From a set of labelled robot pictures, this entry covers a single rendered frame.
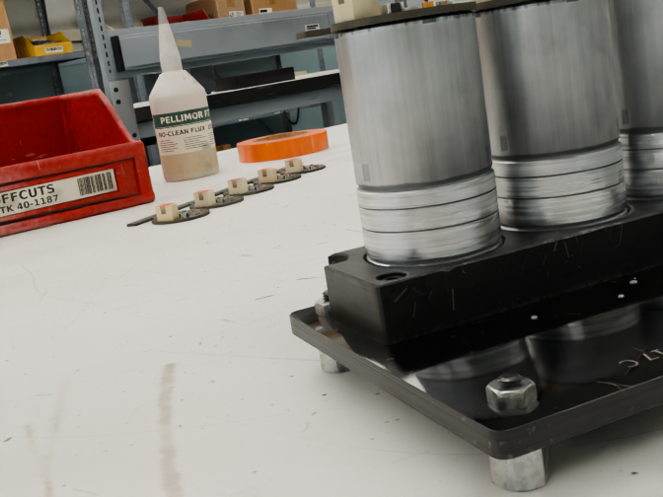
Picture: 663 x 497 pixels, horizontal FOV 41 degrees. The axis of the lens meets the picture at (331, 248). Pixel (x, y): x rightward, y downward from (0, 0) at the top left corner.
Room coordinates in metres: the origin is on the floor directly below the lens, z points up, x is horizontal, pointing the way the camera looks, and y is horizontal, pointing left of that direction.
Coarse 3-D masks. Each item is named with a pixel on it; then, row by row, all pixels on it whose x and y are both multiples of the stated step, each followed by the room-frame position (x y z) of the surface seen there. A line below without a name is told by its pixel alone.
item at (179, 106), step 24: (168, 24) 0.54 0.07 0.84; (168, 48) 0.53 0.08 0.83; (168, 72) 0.53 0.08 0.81; (168, 96) 0.52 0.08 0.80; (192, 96) 0.53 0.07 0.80; (168, 120) 0.52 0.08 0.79; (192, 120) 0.52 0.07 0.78; (168, 144) 0.52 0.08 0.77; (192, 144) 0.52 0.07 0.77; (168, 168) 0.53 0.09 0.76; (192, 168) 0.52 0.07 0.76; (216, 168) 0.53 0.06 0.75
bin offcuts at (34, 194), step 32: (64, 96) 0.54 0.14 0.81; (96, 96) 0.49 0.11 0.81; (0, 128) 0.52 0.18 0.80; (32, 128) 0.53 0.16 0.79; (64, 128) 0.54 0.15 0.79; (96, 128) 0.50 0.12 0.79; (0, 160) 0.52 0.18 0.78; (32, 160) 0.53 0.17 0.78; (64, 160) 0.43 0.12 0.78; (96, 160) 0.43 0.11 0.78; (128, 160) 0.44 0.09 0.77; (0, 192) 0.41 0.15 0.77; (32, 192) 0.42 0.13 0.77; (64, 192) 0.42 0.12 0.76; (96, 192) 0.43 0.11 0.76; (128, 192) 0.44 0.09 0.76; (0, 224) 0.41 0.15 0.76; (32, 224) 0.41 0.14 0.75
